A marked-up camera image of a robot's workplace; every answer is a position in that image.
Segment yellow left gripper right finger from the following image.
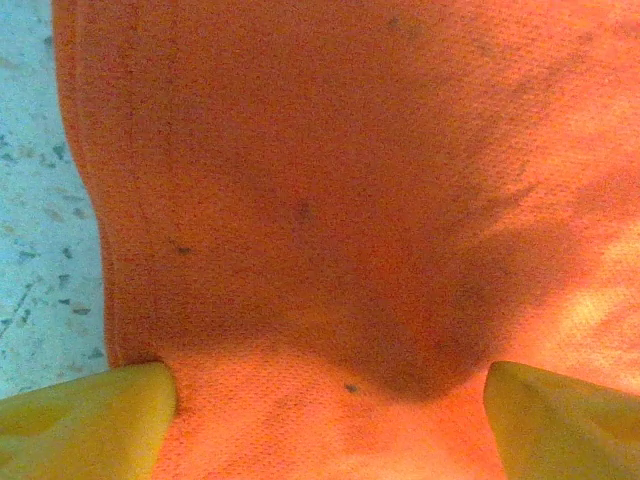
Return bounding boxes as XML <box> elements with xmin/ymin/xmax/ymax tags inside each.
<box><xmin>485</xmin><ymin>360</ymin><xmax>640</xmax><ymax>480</ymax></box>

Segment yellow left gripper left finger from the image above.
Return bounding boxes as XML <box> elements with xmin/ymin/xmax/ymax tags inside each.
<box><xmin>0</xmin><ymin>360</ymin><xmax>179</xmax><ymax>480</ymax></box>

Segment orange t-shirt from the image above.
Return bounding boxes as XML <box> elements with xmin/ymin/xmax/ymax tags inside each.
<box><xmin>52</xmin><ymin>0</ymin><xmax>640</xmax><ymax>480</ymax></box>

